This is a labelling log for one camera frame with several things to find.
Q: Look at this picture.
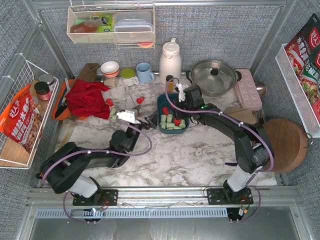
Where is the pink egg tray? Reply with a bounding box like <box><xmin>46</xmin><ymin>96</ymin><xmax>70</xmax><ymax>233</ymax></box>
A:
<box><xmin>234</xmin><ymin>68</ymin><xmax>262</xmax><ymax>111</ymax></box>

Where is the black knife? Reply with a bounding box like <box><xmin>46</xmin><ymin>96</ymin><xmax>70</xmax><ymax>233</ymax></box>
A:
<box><xmin>54</xmin><ymin>105</ymin><xmax>67</xmax><ymax>119</ymax></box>

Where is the red cloth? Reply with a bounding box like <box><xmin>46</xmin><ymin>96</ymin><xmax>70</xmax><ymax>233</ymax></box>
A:
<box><xmin>65</xmin><ymin>79</ymin><xmax>111</xmax><ymax>120</ymax></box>

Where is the orange juice bottle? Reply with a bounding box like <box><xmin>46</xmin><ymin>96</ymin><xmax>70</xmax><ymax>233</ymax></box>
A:
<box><xmin>165</xmin><ymin>75</ymin><xmax>174</xmax><ymax>93</ymax></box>

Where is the green drink bottle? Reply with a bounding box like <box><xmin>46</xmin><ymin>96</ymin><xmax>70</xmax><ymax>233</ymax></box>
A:
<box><xmin>90</xmin><ymin>13</ymin><xmax>114</xmax><ymax>33</ymax></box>

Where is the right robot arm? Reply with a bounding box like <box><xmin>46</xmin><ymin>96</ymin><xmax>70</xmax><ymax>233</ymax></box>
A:
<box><xmin>163</xmin><ymin>82</ymin><xmax>275</xmax><ymax>205</ymax></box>

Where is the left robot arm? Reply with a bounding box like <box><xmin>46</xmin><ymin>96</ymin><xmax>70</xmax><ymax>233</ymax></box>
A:
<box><xmin>39</xmin><ymin>108</ymin><xmax>143</xmax><ymax>205</ymax></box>

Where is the white mesh rack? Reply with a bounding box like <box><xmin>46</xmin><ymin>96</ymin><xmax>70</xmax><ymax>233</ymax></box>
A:
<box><xmin>275</xmin><ymin>43</ymin><xmax>320</xmax><ymax>138</ymax></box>

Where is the teal storage basket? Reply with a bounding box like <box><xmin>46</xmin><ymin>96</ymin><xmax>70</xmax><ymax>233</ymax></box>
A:
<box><xmin>156</xmin><ymin>94</ymin><xmax>190</xmax><ymax>135</ymax></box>

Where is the steel pot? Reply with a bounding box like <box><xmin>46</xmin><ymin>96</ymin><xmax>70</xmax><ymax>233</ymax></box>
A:
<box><xmin>185</xmin><ymin>59</ymin><xmax>242</xmax><ymax>97</ymax></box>

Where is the olive brown cloth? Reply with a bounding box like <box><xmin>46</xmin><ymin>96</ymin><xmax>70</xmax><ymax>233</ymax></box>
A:
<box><xmin>77</xmin><ymin>63</ymin><xmax>100</xmax><ymax>83</ymax></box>

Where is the blue mug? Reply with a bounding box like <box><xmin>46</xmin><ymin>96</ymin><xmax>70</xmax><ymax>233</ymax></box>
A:
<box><xmin>136</xmin><ymin>62</ymin><xmax>155</xmax><ymax>83</ymax></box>

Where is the clear plastic food box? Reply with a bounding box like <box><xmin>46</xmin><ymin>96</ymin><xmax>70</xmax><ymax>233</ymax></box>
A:
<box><xmin>113</xmin><ymin>11</ymin><xmax>154</xmax><ymax>43</ymax></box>

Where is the clear wall shelf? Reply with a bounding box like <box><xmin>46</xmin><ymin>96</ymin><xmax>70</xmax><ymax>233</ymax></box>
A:
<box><xmin>66</xmin><ymin>3</ymin><xmax>156</xmax><ymax>48</ymax></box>

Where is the white thermos jug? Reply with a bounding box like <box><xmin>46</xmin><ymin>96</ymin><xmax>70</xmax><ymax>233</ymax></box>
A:
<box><xmin>159</xmin><ymin>37</ymin><xmax>182</xmax><ymax>85</ymax></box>

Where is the orange tray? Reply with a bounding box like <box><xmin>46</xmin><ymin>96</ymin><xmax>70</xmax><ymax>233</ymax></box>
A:
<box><xmin>51</xmin><ymin>79</ymin><xmax>86</xmax><ymax>121</ymax></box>

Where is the brown cardboard sheet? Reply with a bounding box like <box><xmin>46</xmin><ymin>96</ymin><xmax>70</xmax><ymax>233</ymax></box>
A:
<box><xmin>224</xmin><ymin>106</ymin><xmax>258</xmax><ymax>124</ymax></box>

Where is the round wooden board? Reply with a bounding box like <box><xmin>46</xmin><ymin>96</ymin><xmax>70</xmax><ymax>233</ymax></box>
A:
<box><xmin>263</xmin><ymin>118</ymin><xmax>308</xmax><ymax>173</ymax></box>

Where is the white wire basket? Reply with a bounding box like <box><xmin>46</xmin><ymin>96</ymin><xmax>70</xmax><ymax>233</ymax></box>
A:
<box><xmin>0</xmin><ymin>53</ymin><xmax>59</xmax><ymax>169</ymax></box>

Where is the dark lid jar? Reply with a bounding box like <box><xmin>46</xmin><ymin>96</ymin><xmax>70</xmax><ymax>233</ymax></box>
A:
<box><xmin>34</xmin><ymin>81</ymin><xmax>52</xmax><ymax>102</ymax></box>

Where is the white orange bowl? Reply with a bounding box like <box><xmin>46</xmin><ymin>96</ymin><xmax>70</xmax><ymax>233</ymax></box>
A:
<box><xmin>100</xmin><ymin>61</ymin><xmax>120</xmax><ymax>78</ymax></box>

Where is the red snack bag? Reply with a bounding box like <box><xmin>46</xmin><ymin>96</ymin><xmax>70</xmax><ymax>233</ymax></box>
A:
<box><xmin>0</xmin><ymin>84</ymin><xmax>42</xmax><ymax>153</ymax></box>

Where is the metal lid jar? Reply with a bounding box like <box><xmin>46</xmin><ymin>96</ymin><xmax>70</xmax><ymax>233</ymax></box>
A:
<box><xmin>39</xmin><ymin>73</ymin><xmax>55</xmax><ymax>92</ymax></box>

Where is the green lidded cup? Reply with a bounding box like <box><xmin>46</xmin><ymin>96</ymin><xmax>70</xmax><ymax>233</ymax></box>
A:
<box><xmin>120</xmin><ymin>68</ymin><xmax>139</xmax><ymax>87</ymax></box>

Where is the red seasoning packet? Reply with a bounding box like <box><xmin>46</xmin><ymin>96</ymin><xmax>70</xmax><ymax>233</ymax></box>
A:
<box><xmin>285</xmin><ymin>13</ymin><xmax>320</xmax><ymax>120</ymax></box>

